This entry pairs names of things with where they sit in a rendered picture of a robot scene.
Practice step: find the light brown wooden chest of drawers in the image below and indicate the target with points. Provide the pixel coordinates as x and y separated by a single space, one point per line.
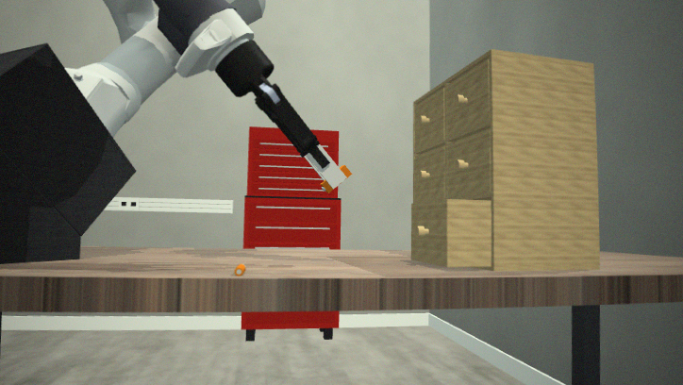
544 173

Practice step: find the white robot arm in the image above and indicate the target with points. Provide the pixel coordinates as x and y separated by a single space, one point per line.
118 85

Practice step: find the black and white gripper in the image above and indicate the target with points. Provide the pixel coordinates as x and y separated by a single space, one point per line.
245 69

